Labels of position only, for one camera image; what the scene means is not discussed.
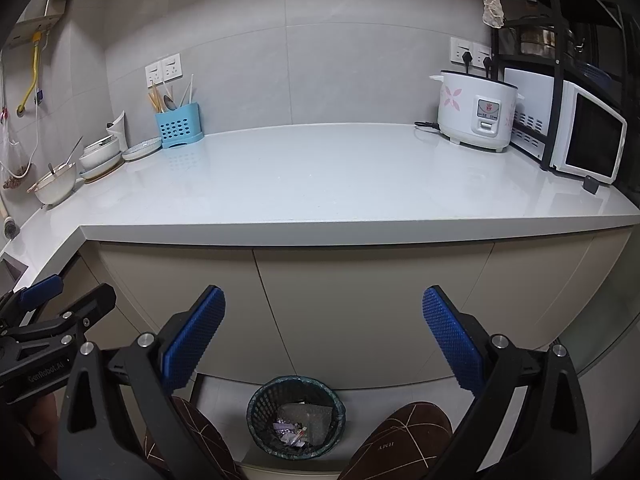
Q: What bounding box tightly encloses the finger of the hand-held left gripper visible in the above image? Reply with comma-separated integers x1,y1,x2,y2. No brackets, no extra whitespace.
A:
0,274,65,318
0,282,117,343

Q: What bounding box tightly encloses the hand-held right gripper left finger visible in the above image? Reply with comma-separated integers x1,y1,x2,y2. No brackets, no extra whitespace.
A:
57,285,227,480

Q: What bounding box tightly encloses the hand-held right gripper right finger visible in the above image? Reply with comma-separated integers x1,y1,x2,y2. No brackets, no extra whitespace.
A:
421,285,593,480

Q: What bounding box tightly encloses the black mesh waste bin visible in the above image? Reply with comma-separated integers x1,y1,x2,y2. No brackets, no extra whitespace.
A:
246,375,347,461

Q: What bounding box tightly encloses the beige cabinet door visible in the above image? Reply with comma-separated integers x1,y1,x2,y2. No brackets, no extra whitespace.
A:
251,247,498,396
15,252,166,341
95,242,283,386
470,230,598,361

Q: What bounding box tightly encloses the person's left brown slipper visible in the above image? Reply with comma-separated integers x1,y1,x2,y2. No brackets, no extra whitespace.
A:
144,395,241,480

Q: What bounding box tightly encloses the large white bowl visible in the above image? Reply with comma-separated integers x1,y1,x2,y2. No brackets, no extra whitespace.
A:
27,160,78,206

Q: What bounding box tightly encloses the round wooden tray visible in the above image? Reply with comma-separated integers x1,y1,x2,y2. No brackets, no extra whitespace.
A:
79,157,126,181

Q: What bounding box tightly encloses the hanging clear plastic bag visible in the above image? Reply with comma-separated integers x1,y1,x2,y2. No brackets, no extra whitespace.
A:
0,125,36,192

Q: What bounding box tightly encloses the glass sliding door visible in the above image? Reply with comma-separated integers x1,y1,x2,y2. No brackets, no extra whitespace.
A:
550,240,640,381

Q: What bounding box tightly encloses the ribbed grey plate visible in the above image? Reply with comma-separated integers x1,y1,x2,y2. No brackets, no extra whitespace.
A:
121,138,163,162

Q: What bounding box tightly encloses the white ceramic pitcher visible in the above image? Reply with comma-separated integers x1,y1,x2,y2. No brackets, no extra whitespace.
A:
106,110,127,148

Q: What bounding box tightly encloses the blue utensil holder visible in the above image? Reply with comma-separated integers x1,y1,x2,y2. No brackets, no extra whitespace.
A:
154,101,204,150

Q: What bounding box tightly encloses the bundle of wooden chopsticks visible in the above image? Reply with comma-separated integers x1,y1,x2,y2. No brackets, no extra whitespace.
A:
146,82,168,115

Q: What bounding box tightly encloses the white floral rice cooker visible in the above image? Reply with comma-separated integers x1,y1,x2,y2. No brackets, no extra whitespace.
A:
430,70,525,153

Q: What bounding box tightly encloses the white microwave oven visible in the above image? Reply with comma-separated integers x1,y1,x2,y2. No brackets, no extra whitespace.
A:
502,67,628,186

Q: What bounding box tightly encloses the white water heater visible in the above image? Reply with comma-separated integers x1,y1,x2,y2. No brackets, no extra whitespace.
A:
5,0,68,48

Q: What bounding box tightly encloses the steel pot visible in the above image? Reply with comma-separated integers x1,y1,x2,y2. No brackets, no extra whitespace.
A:
517,22,576,56

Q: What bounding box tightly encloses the black metal kitchen rack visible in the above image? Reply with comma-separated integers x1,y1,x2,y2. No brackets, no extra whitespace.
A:
489,0,640,173

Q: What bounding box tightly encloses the hanging mesh cloth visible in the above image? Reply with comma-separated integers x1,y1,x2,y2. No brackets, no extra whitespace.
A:
480,0,506,28

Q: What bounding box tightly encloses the yellow gas hose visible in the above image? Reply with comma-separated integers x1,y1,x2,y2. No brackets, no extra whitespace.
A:
17,32,43,113

